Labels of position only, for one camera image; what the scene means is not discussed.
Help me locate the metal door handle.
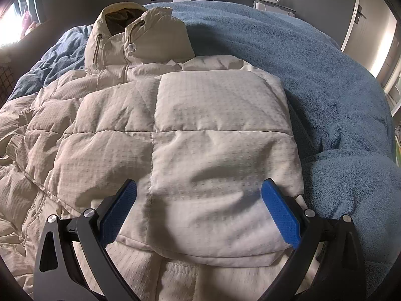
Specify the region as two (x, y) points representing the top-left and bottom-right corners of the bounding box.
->
(352, 6), (366, 24)

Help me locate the dark blue crumpled duvet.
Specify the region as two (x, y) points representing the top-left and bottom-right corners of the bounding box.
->
(13, 24), (95, 101)

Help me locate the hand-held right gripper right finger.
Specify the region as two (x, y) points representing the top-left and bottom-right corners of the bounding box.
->
(261, 178), (367, 301)

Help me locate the grey door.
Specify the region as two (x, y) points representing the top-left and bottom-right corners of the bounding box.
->
(340, 0), (399, 79)

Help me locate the blue fleece blanket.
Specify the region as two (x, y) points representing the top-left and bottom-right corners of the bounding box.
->
(142, 0), (401, 292)

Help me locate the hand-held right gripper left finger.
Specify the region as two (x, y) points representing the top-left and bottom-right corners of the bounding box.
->
(33, 179), (139, 301)

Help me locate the bright window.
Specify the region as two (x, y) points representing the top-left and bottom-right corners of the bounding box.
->
(0, 0), (42, 48)

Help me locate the black wire grid panel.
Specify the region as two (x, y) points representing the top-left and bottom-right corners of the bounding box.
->
(0, 64), (17, 108)

